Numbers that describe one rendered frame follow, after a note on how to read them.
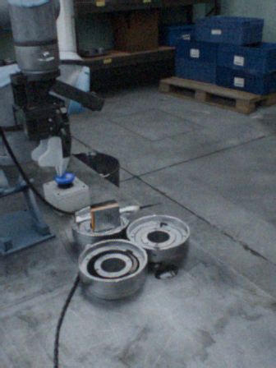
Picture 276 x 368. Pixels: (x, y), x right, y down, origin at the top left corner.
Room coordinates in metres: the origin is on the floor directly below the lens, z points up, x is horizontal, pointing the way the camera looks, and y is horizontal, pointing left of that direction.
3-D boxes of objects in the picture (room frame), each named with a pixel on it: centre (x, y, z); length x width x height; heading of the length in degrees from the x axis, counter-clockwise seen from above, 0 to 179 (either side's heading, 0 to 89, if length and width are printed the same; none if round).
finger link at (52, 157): (0.74, 0.16, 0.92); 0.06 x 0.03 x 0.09; 122
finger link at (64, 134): (0.75, 0.14, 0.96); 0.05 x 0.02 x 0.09; 32
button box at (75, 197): (0.78, 0.15, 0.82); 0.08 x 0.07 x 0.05; 32
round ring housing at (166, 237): (0.59, -0.03, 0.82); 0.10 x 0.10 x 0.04
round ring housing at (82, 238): (0.64, 0.07, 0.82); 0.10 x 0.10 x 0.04
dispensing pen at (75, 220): (0.65, 0.04, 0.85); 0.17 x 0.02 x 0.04; 110
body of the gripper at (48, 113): (0.75, 0.17, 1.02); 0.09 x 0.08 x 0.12; 122
